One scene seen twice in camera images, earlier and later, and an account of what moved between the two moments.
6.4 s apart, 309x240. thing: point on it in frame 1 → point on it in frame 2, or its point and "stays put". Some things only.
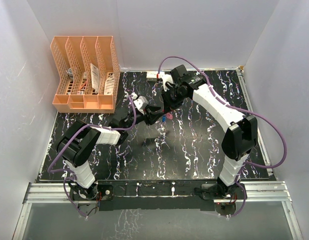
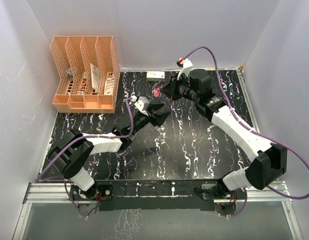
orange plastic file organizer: x=88 y=73 stays put
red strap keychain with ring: x=169 y=116 → x=157 y=92
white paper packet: x=95 y=78 stays put
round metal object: x=70 y=72 stays put
